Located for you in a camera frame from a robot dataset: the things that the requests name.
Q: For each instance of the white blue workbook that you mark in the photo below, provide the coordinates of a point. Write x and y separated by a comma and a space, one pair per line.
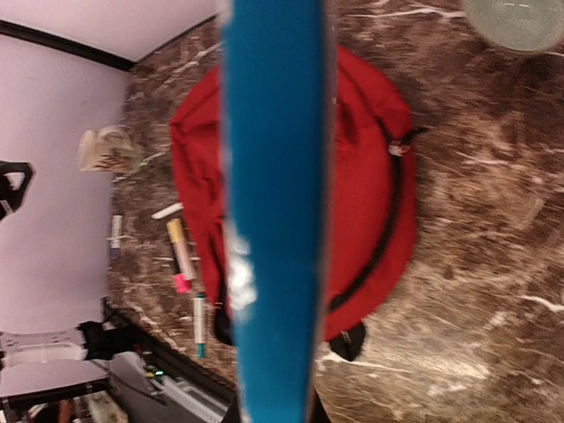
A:
280, 78

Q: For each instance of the red student backpack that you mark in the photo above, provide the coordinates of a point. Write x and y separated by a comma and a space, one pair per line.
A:
373, 200

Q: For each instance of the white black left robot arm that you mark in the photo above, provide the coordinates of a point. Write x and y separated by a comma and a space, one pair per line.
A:
86, 342

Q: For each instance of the white patterned mug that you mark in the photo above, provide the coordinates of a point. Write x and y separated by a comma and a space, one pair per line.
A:
109, 149

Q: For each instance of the white purple marker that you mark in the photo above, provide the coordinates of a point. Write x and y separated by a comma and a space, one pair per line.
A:
115, 236

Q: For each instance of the white pink-tipped marker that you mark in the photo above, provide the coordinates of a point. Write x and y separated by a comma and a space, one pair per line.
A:
167, 211

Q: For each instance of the pastel yellow pink highlighter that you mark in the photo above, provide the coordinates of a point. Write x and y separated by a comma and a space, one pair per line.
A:
177, 237

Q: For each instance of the black pink highlighter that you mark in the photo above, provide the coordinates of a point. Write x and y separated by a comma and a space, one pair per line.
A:
182, 285

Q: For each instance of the white teal marker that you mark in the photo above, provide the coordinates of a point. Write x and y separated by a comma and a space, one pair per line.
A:
199, 320

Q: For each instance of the small circuit board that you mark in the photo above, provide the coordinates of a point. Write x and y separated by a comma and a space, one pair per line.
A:
153, 373

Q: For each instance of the pale green ceramic bowl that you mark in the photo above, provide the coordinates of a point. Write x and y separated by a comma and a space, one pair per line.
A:
523, 26

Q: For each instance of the left black frame post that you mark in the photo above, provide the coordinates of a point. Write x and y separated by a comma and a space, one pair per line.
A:
48, 40

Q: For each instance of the black front rail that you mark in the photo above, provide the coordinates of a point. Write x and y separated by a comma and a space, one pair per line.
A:
168, 359

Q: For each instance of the white slotted cable duct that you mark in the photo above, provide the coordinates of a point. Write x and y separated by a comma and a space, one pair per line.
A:
204, 406

